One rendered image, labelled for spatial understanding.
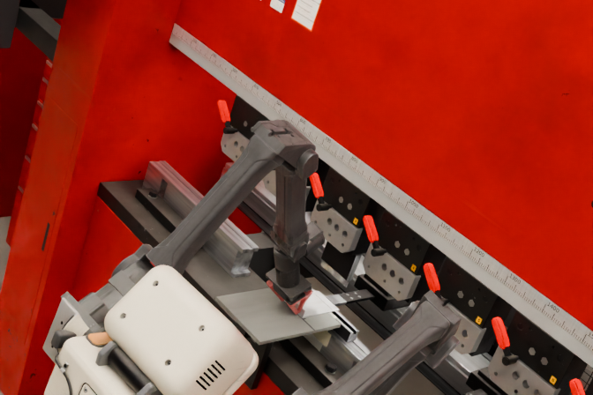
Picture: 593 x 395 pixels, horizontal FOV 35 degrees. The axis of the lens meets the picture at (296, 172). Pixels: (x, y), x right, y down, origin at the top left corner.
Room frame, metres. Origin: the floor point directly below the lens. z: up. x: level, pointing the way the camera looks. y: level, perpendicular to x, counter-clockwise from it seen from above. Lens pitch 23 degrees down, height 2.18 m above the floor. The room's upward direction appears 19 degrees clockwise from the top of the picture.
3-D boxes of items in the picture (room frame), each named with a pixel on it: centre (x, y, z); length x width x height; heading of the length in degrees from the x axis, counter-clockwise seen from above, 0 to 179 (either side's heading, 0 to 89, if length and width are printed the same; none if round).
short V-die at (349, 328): (2.07, -0.19, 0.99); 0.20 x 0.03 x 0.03; 47
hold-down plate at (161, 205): (2.45, 0.31, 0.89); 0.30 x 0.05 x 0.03; 47
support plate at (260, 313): (1.97, -0.07, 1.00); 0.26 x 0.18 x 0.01; 137
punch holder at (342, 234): (2.10, -0.15, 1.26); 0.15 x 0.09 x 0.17; 47
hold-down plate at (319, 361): (2.01, -0.16, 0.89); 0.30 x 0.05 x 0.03; 47
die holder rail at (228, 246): (2.46, 0.23, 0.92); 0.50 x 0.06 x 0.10; 47
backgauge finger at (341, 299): (2.19, -0.28, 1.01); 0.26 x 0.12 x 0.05; 137
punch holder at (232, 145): (2.37, 0.14, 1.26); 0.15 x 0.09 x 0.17; 47
